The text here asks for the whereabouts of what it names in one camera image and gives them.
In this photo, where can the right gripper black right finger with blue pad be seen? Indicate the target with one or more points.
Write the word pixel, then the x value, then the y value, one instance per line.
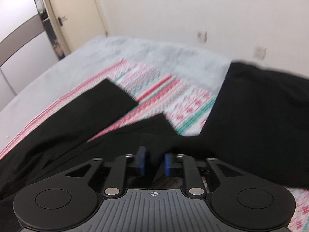
pixel 173 164

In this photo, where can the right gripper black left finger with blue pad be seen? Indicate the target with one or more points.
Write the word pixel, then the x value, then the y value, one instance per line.
pixel 137 162

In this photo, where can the black pants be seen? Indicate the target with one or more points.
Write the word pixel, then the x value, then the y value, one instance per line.
pixel 164 158

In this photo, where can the red green patterned knit blanket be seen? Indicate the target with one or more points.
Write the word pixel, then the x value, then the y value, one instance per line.
pixel 258 122

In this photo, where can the grey plush bed cover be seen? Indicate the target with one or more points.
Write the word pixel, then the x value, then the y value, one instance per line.
pixel 201 67

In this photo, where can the white and brown wardrobe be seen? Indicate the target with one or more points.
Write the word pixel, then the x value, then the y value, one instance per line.
pixel 26 50

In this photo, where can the beige wooden door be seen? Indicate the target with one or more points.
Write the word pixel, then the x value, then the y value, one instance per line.
pixel 85 20

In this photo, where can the left wall socket plate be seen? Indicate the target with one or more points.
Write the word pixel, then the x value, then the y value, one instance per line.
pixel 202 37

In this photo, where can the wall socket plate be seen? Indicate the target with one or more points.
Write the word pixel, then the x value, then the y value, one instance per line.
pixel 202 37
pixel 260 52

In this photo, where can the right wall socket plate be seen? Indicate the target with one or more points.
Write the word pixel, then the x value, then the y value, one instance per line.
pixel 260 52

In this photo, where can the black door handle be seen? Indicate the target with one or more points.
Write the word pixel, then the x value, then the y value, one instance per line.
pixel 61 20

